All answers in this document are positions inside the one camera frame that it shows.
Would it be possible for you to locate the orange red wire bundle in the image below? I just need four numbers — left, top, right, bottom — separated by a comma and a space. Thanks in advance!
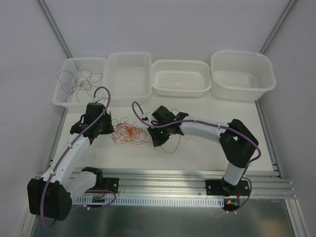
111, 118, 182, 154

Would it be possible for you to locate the long thin black wire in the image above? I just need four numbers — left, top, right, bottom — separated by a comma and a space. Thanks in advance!
57, 71, 82, 102

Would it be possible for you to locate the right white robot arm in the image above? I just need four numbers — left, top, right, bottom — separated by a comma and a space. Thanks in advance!
142, 106, 261, 196

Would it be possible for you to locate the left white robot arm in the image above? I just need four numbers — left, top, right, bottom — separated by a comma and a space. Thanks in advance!
27, 102, 114, 221

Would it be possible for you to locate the far-left white perforated basket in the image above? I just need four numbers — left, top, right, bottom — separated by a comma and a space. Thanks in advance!
52, 57, 107, 110

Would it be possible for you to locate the far-right white plastic tub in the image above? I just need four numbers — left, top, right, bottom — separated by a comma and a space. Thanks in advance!
210, 50, 276, 102

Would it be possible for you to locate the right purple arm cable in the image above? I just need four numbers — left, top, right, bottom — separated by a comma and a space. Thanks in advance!
132, 101, 262, 215

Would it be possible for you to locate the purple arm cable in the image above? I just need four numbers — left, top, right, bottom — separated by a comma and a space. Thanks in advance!
40, 86, 117, 228
132, 101, 262, 215

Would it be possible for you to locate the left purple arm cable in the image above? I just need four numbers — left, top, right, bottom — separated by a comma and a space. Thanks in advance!
40, 86, 117, 228

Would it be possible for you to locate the aluminium mounting rail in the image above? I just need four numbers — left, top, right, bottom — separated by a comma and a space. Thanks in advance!
34, 170, 297, 198

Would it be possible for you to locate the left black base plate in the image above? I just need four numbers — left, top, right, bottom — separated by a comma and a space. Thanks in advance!
93, 177, 119, 194

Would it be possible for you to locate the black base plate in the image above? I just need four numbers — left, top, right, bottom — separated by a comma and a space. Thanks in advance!
93, 177, 119, 194
205, 179, 250, 197

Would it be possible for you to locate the white slotted cable duct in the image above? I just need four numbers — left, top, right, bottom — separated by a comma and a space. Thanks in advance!
73, 194, 224, 208

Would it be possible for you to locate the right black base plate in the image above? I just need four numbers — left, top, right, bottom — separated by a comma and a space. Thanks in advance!
205, 179, 250, 197

